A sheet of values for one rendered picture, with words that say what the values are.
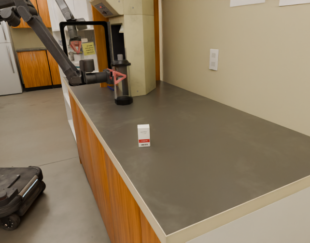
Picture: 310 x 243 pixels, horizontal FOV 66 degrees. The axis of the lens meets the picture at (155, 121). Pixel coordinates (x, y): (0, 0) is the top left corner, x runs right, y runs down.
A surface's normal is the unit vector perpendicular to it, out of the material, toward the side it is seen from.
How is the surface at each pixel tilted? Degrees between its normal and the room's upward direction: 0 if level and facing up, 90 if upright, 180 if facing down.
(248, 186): 0
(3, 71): 90
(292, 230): 90
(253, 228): 90
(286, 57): 90
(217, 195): 0
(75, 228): 0
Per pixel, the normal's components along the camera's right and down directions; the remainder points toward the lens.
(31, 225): -0.03, -0.93
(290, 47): -0.90, 0.18
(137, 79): 0.44, 0.32
